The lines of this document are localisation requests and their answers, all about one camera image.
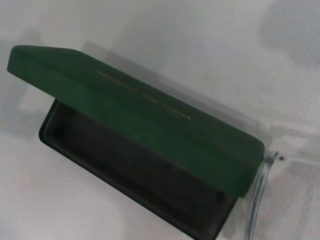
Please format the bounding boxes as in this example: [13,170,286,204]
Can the clear white glasses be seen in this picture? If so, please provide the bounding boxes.
[246,127,320,240]

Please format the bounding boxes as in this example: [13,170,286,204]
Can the green glasses case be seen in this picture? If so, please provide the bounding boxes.
[7,44,266,240]

